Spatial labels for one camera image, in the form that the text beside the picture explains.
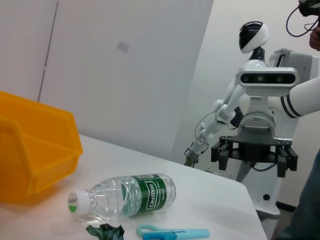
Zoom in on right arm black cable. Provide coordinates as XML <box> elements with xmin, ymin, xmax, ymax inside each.
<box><xmin>251</xmin><ymin>136</ymin><xmax>294</xmax><ymax>172</ymax></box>

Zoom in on clear water bottle green label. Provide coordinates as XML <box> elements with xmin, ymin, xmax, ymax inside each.
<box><xmin>67</xmin><ymin>172</ymin><xmax>177</xmax><ymax>221</ymax></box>

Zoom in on black handheld controller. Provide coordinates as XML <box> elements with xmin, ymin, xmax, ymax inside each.
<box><xmin>298</xmin><ymin>0</ymin><xmax>320</xmax><ymax>18</ymax></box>

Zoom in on person bare forearm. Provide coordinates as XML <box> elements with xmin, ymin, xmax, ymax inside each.
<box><xmin>308</xmin><ymin>24</ymin><xmax>320</xmax><ymax>52</ymax></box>

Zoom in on person in blue jeans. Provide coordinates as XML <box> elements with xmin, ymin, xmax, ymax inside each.
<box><xmin>281</xmin><ymin>147</ymin><xmax>320</xmax><ymax>240</ymax></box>

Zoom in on white humanoid robot black visor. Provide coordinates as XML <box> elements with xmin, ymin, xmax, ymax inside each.
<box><xmin>226</xmin><ymin>21</ymin><xmax>283</xmax><ymax>116</ymax></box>

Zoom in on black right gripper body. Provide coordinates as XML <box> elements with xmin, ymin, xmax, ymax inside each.
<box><xmin>218</xmin><ymin>134</ymin><xmax>293</xmax><ymax>166</ymax></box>

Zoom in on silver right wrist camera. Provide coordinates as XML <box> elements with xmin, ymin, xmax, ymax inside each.
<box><xmin>236</xmin><ymin>67</ymin><xmax>300</xmax><ymax>97</ymax></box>

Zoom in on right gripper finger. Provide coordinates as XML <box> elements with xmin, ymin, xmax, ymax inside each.
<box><xmin>274</xmin><ymin>146</ymin><xmax>299</xmax><ymax>178</ymax></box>
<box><xmin>210</xmin><ymin>140</ymin><xmax>232</xmax><ymax>171</ymax></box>

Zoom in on black lift carriage box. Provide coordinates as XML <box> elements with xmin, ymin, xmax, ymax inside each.
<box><xmin>229</xmin><ymin>106</ymin><xmax>245</xmax><ymax>129</ymax></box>

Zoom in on yellow plastic storage bin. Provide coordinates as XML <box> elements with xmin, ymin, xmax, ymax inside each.
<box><xmin>0</xmin><ymin>90</ymin><xmax>84</xmax><ymax>206</ymax></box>

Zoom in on black controller cable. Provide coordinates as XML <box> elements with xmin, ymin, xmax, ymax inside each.
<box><xmin>285</xmin><ymin>5</ymin><xmax>320</xmax><ymax>38</ymax></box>

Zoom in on blue plastic scissors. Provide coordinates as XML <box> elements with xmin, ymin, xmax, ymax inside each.
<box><xmin>136</xmin><ymin>224</ymin><xmax>211</xmax><ymax>240</ymax></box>

